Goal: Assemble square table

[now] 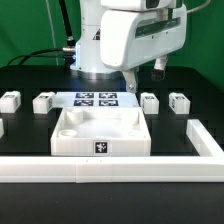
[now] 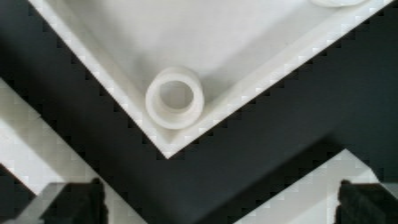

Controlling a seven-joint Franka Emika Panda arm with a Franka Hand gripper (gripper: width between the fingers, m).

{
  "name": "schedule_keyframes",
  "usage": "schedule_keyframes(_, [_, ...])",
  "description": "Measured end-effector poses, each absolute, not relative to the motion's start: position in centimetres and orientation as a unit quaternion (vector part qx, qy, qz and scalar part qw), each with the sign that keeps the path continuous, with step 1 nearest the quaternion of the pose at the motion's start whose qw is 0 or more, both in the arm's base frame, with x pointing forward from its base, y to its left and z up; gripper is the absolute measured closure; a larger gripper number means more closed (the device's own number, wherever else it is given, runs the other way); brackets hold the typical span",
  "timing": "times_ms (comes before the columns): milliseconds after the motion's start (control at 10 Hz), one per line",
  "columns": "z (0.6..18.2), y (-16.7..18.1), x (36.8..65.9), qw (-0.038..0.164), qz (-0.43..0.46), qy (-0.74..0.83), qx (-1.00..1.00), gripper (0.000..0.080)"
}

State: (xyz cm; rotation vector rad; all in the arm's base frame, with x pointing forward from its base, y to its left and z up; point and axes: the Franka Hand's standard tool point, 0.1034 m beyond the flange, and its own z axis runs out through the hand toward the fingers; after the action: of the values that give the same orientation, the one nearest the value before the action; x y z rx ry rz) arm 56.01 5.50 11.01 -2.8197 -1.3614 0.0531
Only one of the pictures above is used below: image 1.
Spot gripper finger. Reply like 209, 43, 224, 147
122, 68, 138, 94
151, 55, 168, 81

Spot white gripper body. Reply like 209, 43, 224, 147
100, 3, 187, 71

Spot white square table top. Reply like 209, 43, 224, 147
51, 107, 151, 157

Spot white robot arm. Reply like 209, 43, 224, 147
70, 0, 187, 93

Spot white marker sheet with tags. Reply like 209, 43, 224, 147
53, 92, 139, 108

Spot white L-shaped obstacle fence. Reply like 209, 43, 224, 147
0, 119, 224, 183

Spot white part at left edge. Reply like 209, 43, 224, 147
0, 118, 4, 139

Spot black cable with metal plug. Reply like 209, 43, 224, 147
58, 0, 76, 54

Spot black cable bundle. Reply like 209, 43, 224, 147
6, 48, 76, 67

